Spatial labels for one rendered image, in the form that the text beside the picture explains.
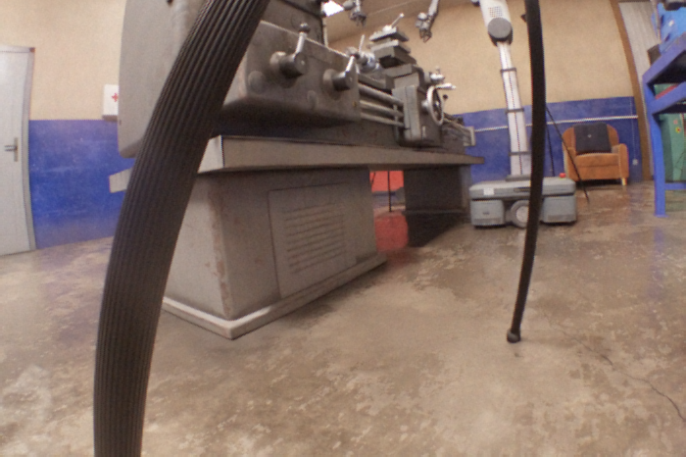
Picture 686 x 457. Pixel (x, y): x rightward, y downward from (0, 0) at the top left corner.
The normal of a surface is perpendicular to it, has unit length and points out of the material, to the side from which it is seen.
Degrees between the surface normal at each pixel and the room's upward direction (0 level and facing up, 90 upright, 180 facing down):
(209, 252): 90
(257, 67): 90
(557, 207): 90
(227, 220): 90
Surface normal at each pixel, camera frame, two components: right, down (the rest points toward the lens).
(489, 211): -0.50, 0.09
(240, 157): 0.83, -0.04
